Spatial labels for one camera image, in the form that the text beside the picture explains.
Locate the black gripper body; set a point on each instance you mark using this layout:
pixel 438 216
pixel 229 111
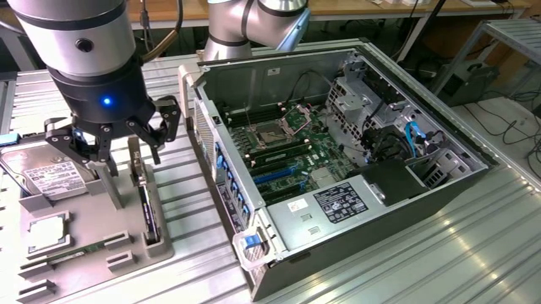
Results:
pixel 101 95

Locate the graphics card with metal bracket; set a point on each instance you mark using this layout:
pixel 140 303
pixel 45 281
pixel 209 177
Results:
pixel 147 209

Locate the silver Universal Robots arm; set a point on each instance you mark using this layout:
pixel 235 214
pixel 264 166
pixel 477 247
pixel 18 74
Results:
pixel 71 25

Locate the hard disk with blue caddy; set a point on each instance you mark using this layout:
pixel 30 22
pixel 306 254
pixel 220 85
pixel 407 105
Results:
pixel 41 171

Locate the thin metal locking lever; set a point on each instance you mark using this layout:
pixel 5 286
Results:
pixel 248 120

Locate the CPU socket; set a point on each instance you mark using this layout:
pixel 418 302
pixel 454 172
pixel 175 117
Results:
pixel 270 136

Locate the black labelled RAM stick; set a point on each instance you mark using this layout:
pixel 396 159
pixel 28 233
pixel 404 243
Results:
pixel 279 156

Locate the blue expansion slot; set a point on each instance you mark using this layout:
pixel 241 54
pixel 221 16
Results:
pixel 274 175

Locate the grey plastic parts rack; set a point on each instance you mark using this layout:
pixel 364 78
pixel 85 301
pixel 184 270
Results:
pixel 96 228

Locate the silver CPU chip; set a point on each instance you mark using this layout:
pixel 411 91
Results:
pixel 45 232

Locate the green motherboard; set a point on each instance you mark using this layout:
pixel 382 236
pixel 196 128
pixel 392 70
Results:
pixel 320 139

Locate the green RAM stick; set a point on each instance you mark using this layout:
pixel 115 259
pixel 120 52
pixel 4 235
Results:
pixel 71 253

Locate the silver chipset heatsink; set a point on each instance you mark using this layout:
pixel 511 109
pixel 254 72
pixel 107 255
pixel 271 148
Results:
pixel 323 175

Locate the tall perforated metal disk bay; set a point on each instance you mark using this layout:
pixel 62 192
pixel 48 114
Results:
pixel 350 104

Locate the grey power supply unit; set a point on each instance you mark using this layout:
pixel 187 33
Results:
pixel 320 221

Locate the black plastic shroud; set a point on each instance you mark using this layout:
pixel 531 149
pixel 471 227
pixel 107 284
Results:
pixel 388 183

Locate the open grey PC case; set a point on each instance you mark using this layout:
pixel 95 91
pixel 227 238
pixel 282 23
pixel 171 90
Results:
pixel 359 253

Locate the low metal disk bay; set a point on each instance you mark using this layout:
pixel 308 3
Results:
pixel 447 164

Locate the black box device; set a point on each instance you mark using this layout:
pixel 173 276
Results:
pixel 473 85

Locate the wooden desk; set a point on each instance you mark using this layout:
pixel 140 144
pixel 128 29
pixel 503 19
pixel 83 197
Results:
pixel 465 9

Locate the metal slatted shelf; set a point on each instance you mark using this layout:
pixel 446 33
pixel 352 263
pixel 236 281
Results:
pixel 519 35

